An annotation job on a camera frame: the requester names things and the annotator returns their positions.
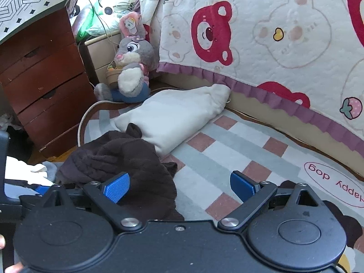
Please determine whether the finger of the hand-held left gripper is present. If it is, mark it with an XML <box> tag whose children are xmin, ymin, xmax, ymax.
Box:
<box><xmin>20</xmin><ymin>185</ymin><xmax>52</xmax><ymax>206</ymax></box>

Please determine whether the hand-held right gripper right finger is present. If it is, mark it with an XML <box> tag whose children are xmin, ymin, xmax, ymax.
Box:
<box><xmin>217</xmin><ymin>170</ymin><xmax>325</xmax><ymax>231</ymax></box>

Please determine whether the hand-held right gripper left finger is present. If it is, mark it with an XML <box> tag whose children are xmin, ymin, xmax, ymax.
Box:
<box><xmin>43</xmin><ymin>172</ymin><xmax>143</xmax><ymax>231</ymax></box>

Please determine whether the dark brown knit sweater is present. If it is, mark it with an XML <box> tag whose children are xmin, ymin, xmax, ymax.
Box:
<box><xmin>55</xmin><ymin>123</ymin><xmax>185</xmax><ymax>222</ymax></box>

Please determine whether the person's left hand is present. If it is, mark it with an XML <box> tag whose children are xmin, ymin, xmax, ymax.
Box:
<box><xmin>0</xmin><ymin>234</ymin><xmax>24</xmax><ymax>273</ymax></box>

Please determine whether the grey cloth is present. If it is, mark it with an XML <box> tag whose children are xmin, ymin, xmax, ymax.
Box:
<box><xmin>42</xmin><ymin>161</ymin><xmax>62</xmax><ymax>183</ymax></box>

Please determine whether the white garment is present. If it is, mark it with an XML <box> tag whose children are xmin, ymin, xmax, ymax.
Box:
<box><xmin>5</xmin><ymin>156</ymin><xmax>55</xmax><ymax>189</ymax></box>

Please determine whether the crumpled white plastic bag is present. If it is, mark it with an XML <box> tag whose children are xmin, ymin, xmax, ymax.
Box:
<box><xmin>0</xmin><ymin>113</ymin><xmax>21</xmax><ymax>132</ymax></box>

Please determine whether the wooden chest of drawers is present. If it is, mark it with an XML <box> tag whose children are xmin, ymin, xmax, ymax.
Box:
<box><xmin>0</xmin><ymin>7</ymin><xmax>98</xmax><ymax>160</ymax></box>

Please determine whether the grey plush rabbit toy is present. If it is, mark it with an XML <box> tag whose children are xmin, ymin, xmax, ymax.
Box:
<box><xmin>94</xmin><ymin>11</ymin><xmax>157</xmax><ymax>104</ymax></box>

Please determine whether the beige bedside cabinet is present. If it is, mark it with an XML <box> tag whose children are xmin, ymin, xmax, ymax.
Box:
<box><xmin>85</xmin><ymin>31</ymin><xmax>126</xmax><ymax>86</ymax></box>

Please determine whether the bear printed bedspread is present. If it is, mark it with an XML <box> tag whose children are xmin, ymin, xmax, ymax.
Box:
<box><xmin>139</xmin><ymin>0</ymin><xmax>364</xmax><ymax>154</ymax></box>

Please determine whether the green plastic bag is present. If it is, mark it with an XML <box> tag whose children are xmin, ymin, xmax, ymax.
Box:
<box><xmin>73</xmin><ymin>3</ymin><xmax>121</xmax><ymax>41</ymax></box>

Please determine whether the black white patterned cloth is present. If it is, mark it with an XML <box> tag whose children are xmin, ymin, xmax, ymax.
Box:
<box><xmin>0</xmin><ymin>0</ymin><xmax>86</xmax><ymax>45</ymax></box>

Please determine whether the white cable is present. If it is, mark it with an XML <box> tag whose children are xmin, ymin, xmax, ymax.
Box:
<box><xmin>76</xmin><ymin>99</ymin><xmax>115</xmax><ymax>149</ymax></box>

